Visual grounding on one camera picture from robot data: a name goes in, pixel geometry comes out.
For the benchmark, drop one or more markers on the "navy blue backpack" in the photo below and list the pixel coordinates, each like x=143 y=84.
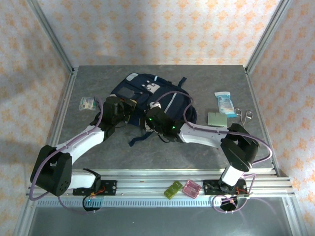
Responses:
x=137 y=88

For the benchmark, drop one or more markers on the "sage green wallet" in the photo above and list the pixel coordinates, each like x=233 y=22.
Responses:
x=217 y=119

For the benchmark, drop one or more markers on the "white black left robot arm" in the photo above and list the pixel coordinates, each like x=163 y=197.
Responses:
x=81 y=142

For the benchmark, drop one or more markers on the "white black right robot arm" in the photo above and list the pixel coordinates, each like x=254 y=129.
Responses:
x=199 y=135

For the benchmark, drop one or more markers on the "blue wet wipes pack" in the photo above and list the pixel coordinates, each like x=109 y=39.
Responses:
x=224 y=103

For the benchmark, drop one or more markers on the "small green tissue packet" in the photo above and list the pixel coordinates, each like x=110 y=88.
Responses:
x=87 y=103

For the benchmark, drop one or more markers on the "small green plastic box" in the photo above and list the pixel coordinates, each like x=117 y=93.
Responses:
x=173 y=189

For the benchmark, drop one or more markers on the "small pink plastic box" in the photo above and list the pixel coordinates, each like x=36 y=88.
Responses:
x=191 y=188

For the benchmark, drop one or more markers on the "silver metal eyelash curler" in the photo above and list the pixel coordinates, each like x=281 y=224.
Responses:
x=237 y=112

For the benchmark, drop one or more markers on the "grey metal panel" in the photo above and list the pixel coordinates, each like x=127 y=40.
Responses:
x=147 y=221

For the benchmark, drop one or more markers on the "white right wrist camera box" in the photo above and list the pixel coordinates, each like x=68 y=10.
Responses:
x=155 y=105

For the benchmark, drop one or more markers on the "aluminium side rail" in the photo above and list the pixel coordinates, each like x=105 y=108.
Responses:
x=61 y=118
x=261 y=118

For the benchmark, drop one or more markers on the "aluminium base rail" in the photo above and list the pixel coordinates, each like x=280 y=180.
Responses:
x=147 y=183

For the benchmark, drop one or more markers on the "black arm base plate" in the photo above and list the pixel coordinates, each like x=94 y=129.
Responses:
x=209 y=188
x=110 y=187

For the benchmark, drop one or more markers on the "aluminium frame post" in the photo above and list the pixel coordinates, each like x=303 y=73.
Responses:
x=264 y=34
x=49 y=34

